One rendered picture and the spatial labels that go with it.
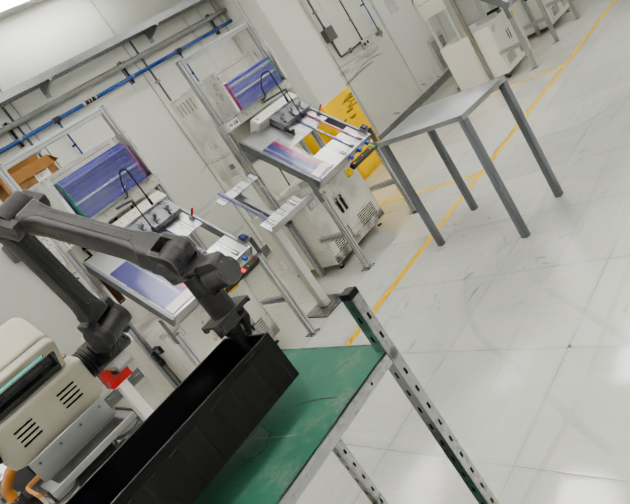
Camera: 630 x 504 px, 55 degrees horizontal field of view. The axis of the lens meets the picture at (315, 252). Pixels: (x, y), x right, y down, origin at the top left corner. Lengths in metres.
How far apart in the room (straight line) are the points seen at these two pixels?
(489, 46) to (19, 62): 4.70
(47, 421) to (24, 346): 0.20
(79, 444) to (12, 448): 0.15
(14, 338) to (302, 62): 5.27
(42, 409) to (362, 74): 6.74
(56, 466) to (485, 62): 6.43
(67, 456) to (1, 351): 0.30
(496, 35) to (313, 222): 3.62
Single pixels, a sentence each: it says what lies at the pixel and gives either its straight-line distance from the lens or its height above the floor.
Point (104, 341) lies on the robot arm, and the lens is 1.57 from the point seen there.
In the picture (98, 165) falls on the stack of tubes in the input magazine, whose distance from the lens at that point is 3.88.
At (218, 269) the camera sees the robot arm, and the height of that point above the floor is 1.29.
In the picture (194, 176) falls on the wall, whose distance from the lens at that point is 5.94.
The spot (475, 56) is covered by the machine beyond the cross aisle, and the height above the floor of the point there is 0.38.
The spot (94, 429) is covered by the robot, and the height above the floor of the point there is 1.05.
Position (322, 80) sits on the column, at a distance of 6.60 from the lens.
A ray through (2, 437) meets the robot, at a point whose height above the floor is 1.19.
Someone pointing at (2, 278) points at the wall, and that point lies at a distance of 5.15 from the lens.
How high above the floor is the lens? 1.54
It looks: 17 degrees down
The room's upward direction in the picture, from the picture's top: 34 degrees counter-clockwise
